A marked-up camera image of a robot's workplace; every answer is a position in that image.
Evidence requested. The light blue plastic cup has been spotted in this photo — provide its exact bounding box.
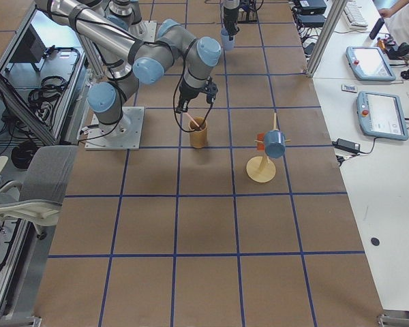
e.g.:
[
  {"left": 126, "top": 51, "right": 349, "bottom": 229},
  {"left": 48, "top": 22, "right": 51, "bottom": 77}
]
[{"left": 220, "top": 27, "right": 235, "bottom": 51}]

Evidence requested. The person forearm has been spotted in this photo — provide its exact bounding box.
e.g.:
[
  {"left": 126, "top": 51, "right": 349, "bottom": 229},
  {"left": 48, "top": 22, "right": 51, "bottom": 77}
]
[{"left": 378, "top": 0, "right": 409, "bottom": 18}]

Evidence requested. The blue cup on stand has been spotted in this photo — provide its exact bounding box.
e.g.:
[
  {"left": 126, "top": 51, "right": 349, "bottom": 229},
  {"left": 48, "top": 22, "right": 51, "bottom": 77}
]
[{"left": 263, "top": 130, "right": 286, "bottom": 159}]

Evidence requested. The wooden cup tree stand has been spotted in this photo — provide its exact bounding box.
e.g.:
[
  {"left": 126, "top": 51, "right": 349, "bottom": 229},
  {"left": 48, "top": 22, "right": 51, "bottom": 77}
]
[{"left": 246, "top": 112, "right": 281, "bottom": 183}]

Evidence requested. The bamboo chopstick holder cylinder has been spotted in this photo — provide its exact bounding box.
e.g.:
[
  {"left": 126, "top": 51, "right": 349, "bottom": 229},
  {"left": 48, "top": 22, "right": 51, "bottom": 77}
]
[{"left": 189, "top": 116, "right": 208, "bottom": 149}]

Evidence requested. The white keyboard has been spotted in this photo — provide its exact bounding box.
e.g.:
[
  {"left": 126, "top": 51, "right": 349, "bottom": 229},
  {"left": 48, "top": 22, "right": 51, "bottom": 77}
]
[{"left": 342, "top": 0, "right": 368, "bottom": 30}]

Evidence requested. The small white label card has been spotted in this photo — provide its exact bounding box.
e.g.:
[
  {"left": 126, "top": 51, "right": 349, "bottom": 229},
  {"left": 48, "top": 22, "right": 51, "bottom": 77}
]
[{"left": 341, "top": 84, "right": 358, "bottom": 93}]

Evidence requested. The upper teach pendant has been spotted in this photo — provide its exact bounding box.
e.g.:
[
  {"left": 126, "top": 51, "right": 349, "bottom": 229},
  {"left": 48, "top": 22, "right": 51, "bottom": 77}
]
[{"left": 346, "top": 46, "right": 396, "bottom": 82}]

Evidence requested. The teach pendant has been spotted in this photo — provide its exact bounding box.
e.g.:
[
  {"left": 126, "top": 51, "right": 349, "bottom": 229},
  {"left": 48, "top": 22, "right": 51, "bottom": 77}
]
[
  {"left": 356, "top": 91, "right": 409, "bottom": 141},
  {"left": 346, "top": 46, "right": 396, "bottom": 82}
]

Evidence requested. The brown paper table cover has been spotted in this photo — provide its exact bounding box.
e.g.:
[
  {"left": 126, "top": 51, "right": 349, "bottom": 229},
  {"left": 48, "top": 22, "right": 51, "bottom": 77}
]
[{"left": 35, "top": 1, "right": 381, "bottom": 326}]

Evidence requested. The black power brick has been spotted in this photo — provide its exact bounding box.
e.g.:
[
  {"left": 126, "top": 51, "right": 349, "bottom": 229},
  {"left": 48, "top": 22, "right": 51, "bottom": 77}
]
[{"left": 332, "top": 138, "right": 361, "bottom": 154}]

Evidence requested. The lower teach pendant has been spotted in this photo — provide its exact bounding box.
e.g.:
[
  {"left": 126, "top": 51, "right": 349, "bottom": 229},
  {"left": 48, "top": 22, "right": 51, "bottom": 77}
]
[{"left": 356, "top": 91, "right": 409, "bottom": 141}]

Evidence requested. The grey office chair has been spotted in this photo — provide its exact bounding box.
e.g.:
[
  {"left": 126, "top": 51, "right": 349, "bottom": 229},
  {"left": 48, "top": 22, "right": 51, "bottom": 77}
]
[{"left": 0, "top": 145, "right": 78, "bottom": 240}]

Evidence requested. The aluminium frame post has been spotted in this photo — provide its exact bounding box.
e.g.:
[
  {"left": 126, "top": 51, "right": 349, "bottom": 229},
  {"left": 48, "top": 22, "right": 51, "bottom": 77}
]
[{"left": 305, "top": 0, "right": 347, "bottom": 78}]

